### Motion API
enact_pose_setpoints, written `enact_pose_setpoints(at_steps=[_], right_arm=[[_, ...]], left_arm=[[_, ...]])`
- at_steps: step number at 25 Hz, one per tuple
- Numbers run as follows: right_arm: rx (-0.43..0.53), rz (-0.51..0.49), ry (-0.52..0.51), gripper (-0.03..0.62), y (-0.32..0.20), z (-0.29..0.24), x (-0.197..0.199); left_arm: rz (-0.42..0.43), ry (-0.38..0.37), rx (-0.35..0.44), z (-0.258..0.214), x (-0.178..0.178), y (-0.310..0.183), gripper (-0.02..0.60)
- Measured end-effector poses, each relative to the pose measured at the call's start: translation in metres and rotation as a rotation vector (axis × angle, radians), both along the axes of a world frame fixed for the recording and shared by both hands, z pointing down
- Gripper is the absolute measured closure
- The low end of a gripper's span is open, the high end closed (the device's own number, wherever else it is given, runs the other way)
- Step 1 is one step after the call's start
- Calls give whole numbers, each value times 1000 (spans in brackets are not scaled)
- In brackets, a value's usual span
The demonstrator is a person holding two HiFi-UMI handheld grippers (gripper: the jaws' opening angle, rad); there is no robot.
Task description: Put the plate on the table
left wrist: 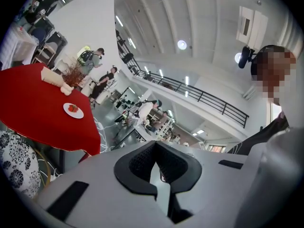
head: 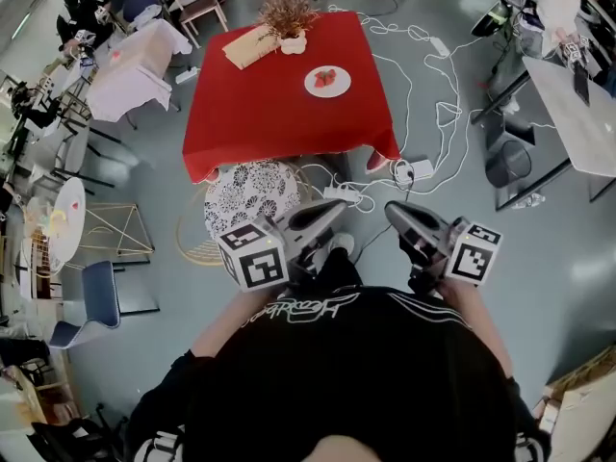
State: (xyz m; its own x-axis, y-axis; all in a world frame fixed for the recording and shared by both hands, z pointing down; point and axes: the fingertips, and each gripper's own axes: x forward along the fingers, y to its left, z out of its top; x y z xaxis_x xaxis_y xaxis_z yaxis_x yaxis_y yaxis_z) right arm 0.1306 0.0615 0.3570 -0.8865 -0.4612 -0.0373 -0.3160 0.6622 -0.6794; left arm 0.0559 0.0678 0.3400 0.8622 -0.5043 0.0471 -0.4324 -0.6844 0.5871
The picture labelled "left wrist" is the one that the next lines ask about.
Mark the white ceiling air conditioner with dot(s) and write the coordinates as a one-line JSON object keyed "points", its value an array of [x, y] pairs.
{"points": [[251, 25]]}

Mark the green black backpack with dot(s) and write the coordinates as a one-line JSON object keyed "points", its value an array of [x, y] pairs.
{"points": [[84, 56]]}

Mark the dried red plant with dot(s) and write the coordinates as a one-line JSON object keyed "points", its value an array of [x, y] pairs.
{"points": [[74, 76]]}

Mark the black head camera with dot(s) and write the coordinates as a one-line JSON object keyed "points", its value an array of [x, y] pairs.
{"points": [[244, 57]]}

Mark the black white floral cushion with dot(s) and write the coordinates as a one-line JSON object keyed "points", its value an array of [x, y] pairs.
{"points": [[17, 160]]}

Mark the white shelf unit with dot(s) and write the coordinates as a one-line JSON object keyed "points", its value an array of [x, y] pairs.
{"points": [[166, 127]]}

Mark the person's dark top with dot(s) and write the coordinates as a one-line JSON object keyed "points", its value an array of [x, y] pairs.
{"points": [[263, 135]]}

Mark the round ceiling light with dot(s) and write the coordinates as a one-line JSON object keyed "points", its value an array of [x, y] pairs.
{"points": [[182, 44], [238, 57]]}

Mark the red cloth table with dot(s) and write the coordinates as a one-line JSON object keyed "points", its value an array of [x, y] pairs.
{"points": [[28, 108]]}

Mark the beige tissue box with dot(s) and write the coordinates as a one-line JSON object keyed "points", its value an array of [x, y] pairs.
{"points": [[51, 76]]}

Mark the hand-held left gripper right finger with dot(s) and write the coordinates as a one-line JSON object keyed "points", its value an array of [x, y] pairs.
{"points": [[185, 172]]}

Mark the blue chair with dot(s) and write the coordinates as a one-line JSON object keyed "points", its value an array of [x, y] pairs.
{"points": [[39, 34]]}

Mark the wooden chair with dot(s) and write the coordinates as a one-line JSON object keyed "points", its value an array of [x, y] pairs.
{"points": [[46, 51]]}

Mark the black metal railing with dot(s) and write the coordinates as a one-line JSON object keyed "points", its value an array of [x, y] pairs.
{"points": [[202, 96]]}

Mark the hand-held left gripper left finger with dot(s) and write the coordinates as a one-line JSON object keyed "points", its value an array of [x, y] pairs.
{"points": [[133, 174]]}

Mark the red strawberries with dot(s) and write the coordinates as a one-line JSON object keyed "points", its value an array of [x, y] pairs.
{"points": [[73, 108]]}

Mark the small white vase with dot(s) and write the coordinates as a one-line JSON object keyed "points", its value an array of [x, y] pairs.
{"points": [[66, 89]]}

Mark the white cloth table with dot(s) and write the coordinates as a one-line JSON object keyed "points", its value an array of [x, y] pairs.
{"points": [[14, 44]]}

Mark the white plate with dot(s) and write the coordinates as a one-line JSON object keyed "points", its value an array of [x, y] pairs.
{"points": [[77, 115]]}

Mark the person's head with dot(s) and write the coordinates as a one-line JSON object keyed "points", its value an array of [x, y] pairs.
{"points": [[273, 75]]}

